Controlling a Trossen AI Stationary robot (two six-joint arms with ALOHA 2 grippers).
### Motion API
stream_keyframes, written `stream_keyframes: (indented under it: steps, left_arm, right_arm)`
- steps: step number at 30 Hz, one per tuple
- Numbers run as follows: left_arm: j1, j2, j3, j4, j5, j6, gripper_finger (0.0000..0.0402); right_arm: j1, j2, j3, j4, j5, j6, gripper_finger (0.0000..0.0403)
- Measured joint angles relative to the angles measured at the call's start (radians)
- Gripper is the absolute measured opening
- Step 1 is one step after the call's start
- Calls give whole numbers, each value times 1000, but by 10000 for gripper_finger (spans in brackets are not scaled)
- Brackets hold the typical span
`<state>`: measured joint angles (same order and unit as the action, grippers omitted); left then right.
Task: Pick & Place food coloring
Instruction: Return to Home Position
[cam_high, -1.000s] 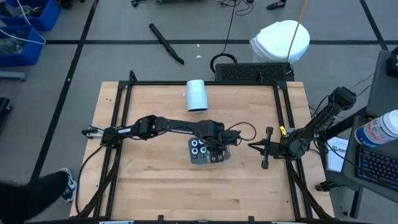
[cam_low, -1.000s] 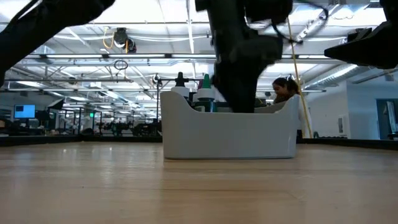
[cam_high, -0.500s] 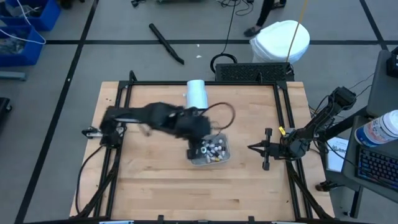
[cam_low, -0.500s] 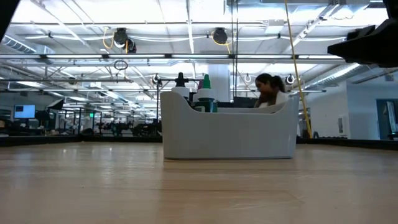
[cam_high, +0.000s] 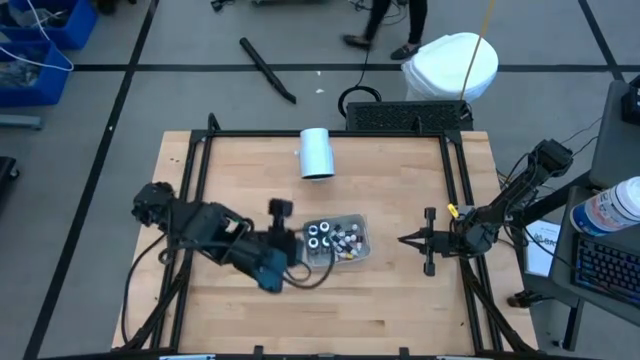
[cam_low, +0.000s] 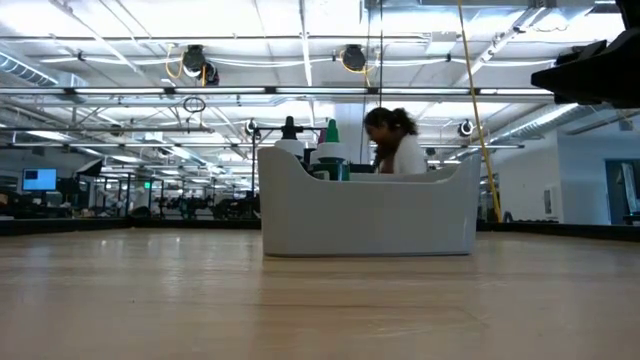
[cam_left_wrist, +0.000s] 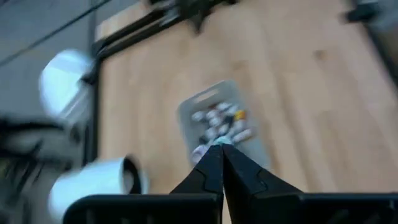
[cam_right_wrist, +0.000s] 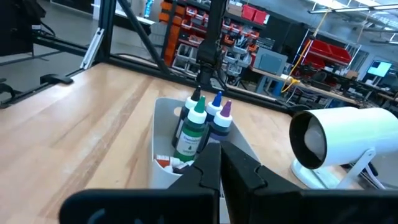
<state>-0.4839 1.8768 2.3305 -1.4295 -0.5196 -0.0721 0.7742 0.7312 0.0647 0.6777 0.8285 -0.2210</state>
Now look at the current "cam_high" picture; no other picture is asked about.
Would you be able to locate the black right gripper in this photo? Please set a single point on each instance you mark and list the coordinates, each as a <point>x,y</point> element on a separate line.
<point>442,242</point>

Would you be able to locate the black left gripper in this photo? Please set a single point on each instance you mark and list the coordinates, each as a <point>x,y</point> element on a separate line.
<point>285,240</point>

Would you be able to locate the large bottle with black tip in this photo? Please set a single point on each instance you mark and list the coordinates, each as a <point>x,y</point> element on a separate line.
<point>313,243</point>

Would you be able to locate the large bottle with blue tip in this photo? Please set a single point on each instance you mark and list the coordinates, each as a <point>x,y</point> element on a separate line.
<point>313,230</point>

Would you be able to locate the large bottle with green tip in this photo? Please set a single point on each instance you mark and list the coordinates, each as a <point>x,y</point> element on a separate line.
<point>326,241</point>

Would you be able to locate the large bottle with purple tip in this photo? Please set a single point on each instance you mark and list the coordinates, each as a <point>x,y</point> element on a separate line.
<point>324,226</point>

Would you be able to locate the pale grey plastic bin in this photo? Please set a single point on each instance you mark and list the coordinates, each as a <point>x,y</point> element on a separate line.
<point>367,250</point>

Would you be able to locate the small blue dropper bottle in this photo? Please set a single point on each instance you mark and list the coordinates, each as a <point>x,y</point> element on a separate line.
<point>337,247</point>

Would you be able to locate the small Taro Purple dropper bottle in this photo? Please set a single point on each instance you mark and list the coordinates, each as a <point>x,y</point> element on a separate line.
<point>358,238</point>

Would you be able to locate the small Fruit Green dropper bottle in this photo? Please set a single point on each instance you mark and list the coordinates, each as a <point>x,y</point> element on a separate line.
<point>345,234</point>

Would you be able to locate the small dark red dropper bottle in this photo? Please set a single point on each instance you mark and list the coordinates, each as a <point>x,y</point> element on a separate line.
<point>348,248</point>

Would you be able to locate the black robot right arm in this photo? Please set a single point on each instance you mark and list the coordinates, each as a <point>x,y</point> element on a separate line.
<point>515,195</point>

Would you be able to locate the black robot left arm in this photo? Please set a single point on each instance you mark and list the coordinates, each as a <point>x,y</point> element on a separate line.
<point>200,227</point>

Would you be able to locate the yellow tag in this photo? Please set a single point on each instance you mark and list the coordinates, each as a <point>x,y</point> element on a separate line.
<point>452,210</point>

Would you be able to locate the black perforated computer case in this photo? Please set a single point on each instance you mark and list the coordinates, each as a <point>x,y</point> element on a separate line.
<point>400,116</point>

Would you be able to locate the white paper sheet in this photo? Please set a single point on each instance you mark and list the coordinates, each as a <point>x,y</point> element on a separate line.
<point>540,250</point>

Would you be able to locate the dark desk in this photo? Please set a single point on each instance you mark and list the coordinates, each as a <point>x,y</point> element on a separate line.
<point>562,270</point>

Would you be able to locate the black rod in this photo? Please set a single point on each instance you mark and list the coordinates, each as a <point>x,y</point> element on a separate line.
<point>265,67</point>

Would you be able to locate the white trash can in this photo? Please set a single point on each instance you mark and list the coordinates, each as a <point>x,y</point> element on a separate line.
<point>440,65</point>

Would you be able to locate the white wipes canister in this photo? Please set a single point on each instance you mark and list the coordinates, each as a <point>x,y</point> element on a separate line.
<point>605,210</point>

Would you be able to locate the black keyboard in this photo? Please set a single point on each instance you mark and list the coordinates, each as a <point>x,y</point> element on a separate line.
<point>610,270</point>

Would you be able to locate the grey desk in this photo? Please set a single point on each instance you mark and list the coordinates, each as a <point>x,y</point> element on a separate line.
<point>612,150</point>

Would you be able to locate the person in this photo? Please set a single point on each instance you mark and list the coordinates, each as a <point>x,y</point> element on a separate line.
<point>380,20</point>

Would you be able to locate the black desk device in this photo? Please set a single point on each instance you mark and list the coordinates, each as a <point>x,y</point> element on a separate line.
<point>632,102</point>

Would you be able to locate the blue storage bin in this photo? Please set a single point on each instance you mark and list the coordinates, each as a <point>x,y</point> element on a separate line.
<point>80,30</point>
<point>50,92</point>

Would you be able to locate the black chair base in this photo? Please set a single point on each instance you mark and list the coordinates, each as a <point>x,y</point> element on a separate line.
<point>6,172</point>

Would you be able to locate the grey flat bar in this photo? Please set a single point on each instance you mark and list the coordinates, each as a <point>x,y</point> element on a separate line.
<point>20,122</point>

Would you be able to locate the black aluminium rig frame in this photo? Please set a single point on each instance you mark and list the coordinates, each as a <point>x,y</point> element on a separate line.
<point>250,133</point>

